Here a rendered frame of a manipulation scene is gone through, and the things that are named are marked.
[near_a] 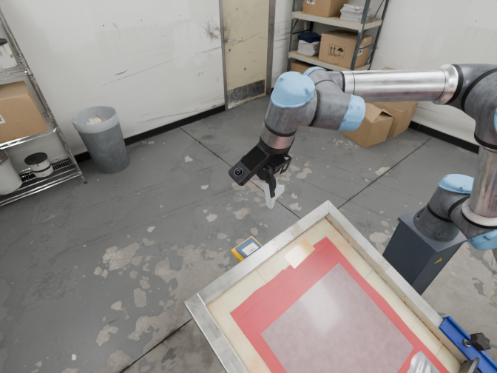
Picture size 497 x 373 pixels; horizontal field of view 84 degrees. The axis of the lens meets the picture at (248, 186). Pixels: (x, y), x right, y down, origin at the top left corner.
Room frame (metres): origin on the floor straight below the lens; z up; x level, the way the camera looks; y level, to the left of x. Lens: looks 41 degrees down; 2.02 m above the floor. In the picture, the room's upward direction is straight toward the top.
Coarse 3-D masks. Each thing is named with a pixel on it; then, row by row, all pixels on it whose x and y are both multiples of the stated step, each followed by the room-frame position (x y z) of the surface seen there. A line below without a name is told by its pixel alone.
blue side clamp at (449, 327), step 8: (448, 320) 0.36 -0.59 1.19; (440, 328) 0.34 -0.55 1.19; (448, 328) 0.34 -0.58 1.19; (456, 328) 0.34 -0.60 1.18; (448, 336) 0.32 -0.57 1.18; (456, 336) 0.32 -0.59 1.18; (464, 336) 0.32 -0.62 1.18; (456, 344) 0.30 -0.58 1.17; (464, 352) 0.28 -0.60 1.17; (472, 352) 0.28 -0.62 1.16; (480, 352) 0.28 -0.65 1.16; (480, 360) 0.27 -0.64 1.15; (488, 360) 0.27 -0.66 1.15; (480, 368) 0.25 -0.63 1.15; (488, 368) 0.25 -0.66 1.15; (496, 368) 0.25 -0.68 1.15
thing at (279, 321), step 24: (264, 288) 0.41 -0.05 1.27; (288, 288) 0.42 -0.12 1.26; (240, 312) 0.34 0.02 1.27; (264, 312) 0.35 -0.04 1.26; (288, 312) 0.36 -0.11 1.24; (312, 312) 0.36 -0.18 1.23; (264, 336) 0.29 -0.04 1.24; (288, 336) 0.30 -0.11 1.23; (312, 336) 0.30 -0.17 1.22; (336, 336) 0.31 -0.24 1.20; (264, 360) 0.24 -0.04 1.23; (288, 360) 0.25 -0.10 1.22; (312, 360) 0.25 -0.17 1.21; (336, 360) 0.25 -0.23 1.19
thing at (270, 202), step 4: (276, 180) 0.56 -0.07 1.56; (264, 184) 0.54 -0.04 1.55; (264, 188) 0.54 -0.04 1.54; (268, 188) 0.53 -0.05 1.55; (276, 188) 0.55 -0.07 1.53; (280, 188) 0.56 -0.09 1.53; (268, 192) 0.53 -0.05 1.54; (276, 192) 0.55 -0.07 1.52; (280, 192) 0.56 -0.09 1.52; (268, 196) 0.53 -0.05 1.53; (276, 196) 0.55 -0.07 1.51; (268, 200) 0.53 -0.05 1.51; (272, 200) 0.53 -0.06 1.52; (268, 204) 0.53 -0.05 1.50; (272, 204) 0.53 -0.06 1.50
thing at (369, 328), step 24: (312, 264) 0.50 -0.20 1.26; (336, 264) 0.51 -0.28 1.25; (312, 288) 0.43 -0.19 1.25; (336, 288) 0.44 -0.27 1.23; (360, 288) 0.45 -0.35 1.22; (336, 312) 0.37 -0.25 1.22; (360, 312) 0.38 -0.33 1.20; (384, 312) 0.38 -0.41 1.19; (360, 336) 0.32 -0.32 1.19; (384, 336) 0.32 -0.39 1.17; (408, 336) 0.33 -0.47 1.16; (360, 360) 0.26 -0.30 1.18; (384, 360) 0.26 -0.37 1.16; (408, 360) 0.27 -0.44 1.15; (432, 360) 0.27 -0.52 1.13
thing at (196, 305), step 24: (312, 216) 0.64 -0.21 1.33; (336, 216) 0.65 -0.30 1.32; (288, 240) 0.54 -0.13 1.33; (360, 240) 0.58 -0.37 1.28; (240, 264) 0.45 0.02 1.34; (384, 264) 0.51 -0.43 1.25; (216, 288) 0.38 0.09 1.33; (408, 288) 0.44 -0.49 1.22; (192, 312) 0.32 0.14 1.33; (432, 312) 0.38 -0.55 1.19; (216, 336) 0.27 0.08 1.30
